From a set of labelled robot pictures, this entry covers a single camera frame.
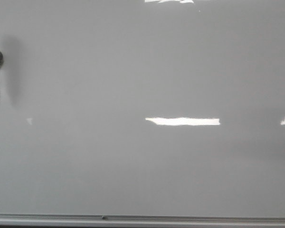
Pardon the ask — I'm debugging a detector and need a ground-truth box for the white whiteboard surface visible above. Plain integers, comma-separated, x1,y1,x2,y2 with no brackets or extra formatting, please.
0,0,285,218

